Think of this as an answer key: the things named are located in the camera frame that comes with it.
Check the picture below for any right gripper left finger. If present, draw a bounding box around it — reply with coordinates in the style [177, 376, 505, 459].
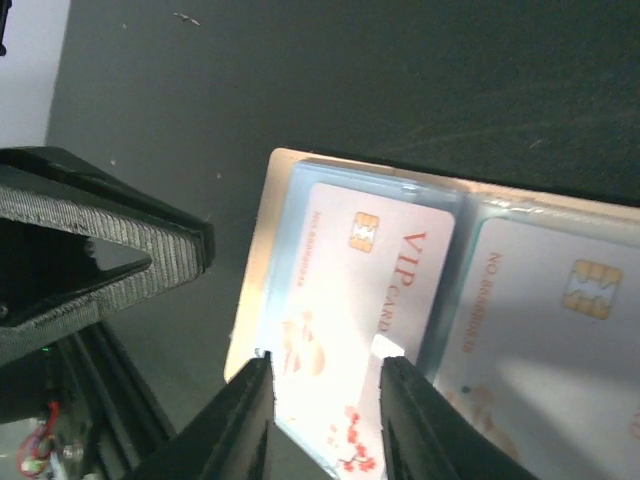
[126, 352, 275, 480]

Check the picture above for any white vip card page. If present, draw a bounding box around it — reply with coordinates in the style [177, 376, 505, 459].
[435, 218, 639, 479]
[269, 183, 455, 479]

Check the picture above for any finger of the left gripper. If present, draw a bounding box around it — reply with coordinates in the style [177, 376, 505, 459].
[1, 147, 215, 364]

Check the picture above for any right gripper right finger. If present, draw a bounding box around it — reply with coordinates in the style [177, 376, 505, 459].
[379, 357, 534, 480]

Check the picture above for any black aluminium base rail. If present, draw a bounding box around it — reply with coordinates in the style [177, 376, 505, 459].
[38, 322, 175, 479]

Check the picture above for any beige leather card holder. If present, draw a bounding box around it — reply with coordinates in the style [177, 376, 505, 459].
[222, 147, 640, 480]

